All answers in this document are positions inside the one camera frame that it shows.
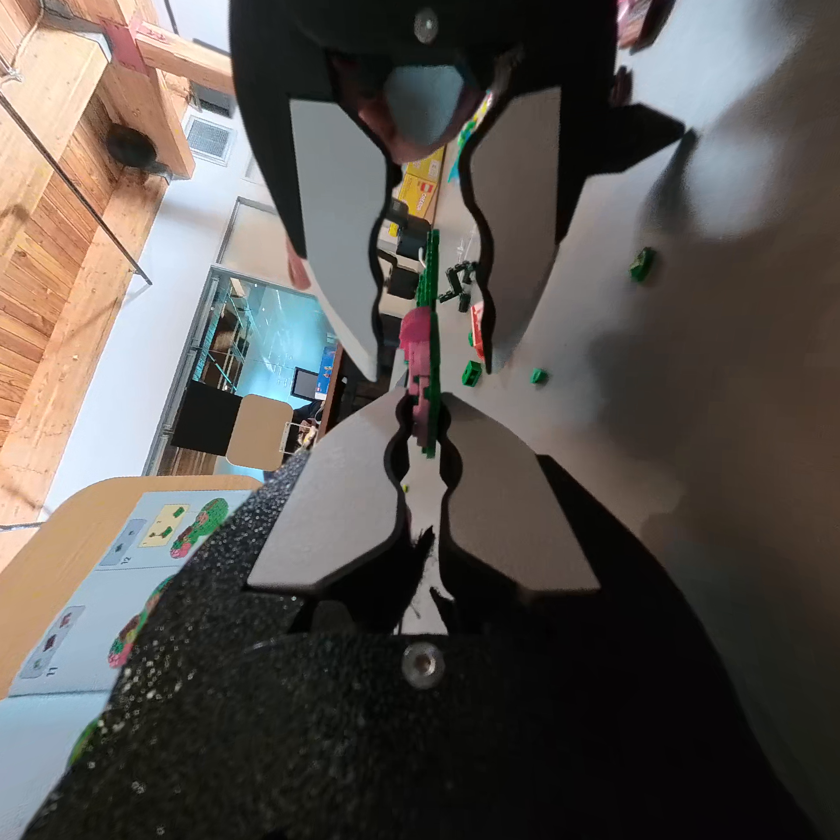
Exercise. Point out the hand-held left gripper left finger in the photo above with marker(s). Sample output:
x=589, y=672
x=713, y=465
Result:
x=328, y=512

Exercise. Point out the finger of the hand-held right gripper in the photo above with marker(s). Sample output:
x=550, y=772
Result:
x=525, y=197
x=334, y=197

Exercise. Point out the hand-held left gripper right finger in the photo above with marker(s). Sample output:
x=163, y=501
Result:
x=512, y=518

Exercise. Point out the green and pink lego build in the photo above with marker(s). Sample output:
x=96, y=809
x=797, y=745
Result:
x=420, y=341

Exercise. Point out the black lego piece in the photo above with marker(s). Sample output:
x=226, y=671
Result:
x=464, y=275
x=453, y=298

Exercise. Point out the green lego piece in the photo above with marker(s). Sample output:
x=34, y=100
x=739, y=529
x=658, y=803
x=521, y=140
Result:
x=642, y=264

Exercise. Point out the orange lego piece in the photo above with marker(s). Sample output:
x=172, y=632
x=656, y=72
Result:
x=479, y=331

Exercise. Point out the small green lego slope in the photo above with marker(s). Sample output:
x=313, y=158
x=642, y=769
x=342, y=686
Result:
x=539, y=376

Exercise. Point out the green square lego brick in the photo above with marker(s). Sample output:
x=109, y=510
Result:
x=472, y=374

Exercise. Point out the lego instruction booklet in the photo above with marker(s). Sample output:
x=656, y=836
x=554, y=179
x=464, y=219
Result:
x=131, y=577

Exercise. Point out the person's right hand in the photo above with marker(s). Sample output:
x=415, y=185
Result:
x=300, y=269

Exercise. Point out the yellow cardboard box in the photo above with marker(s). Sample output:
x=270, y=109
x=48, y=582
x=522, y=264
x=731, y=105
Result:
x=420, y=187

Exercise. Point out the tan chair back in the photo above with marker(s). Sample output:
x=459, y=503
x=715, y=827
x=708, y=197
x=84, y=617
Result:
x=259, y=433

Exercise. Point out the dark computer monitor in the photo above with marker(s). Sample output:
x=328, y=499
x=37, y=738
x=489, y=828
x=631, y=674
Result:
x=304, y=382

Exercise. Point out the blue box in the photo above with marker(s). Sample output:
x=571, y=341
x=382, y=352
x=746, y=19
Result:
x=328, y=374

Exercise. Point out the white air vent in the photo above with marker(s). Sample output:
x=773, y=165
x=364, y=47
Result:
x=208, y=138

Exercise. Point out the black square panel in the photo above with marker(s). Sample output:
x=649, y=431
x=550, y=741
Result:
x=203, y=417

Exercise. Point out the black round ceiling fixture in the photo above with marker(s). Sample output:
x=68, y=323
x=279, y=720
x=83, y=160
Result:
x=131, y=145

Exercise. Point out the red box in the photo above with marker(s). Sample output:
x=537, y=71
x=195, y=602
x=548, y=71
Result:
x=640, y=19

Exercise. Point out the thin metal ceiling rod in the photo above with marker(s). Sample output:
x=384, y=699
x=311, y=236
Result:
x=72, y=164

